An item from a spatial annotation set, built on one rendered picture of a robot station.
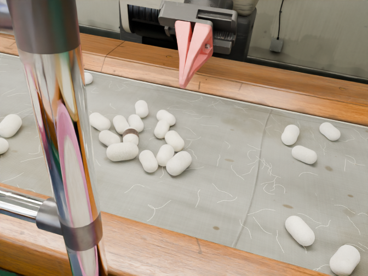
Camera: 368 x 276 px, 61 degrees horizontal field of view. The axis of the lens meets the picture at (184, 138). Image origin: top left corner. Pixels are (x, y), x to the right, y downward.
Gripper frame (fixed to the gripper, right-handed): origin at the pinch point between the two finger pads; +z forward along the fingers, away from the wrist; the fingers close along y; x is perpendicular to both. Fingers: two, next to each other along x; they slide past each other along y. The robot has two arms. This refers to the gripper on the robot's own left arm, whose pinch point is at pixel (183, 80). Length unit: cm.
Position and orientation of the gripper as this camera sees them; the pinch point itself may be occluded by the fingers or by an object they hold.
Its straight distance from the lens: 41.7
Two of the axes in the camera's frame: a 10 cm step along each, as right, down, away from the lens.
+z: -2.5, 9.5, -2.0
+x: 1.2, 2.4, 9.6
